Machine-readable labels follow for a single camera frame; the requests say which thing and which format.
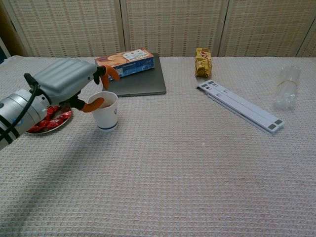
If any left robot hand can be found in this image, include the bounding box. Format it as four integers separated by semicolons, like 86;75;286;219
32;57;121;114

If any heap of red candies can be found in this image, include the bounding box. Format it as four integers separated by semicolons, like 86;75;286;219
27;105;73;133

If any white paper cup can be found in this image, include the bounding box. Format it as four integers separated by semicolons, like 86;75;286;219
88;91;119;132

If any round metal plate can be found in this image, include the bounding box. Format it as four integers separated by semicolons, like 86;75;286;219
24;106;73;135

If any woven folding screen panel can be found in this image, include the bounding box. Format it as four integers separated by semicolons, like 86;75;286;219
295;23;316;58
218;0;316;57
7;0;126;58
120;0;229;57

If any orange and blue biscuit box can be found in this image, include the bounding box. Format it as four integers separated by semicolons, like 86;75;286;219
94;48;156;82

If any grey closed laptop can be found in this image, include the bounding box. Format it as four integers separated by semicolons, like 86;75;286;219
108;53;167;98

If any gold snack packet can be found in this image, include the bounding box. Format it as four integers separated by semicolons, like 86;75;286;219
195;47;213;78

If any white woven tablecloth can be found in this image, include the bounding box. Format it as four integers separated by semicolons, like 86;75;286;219
0;55;316;237

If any white flat remote strip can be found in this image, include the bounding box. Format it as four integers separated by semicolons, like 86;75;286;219
197;79;286;135

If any clear plastic tube bundle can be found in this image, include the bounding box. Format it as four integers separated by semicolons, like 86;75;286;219
273;64;302;111

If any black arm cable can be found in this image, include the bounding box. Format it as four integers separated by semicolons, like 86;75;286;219
0;73;40;139

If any brown wooden screen frame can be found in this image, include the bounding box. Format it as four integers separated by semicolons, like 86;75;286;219
0;0;28;59

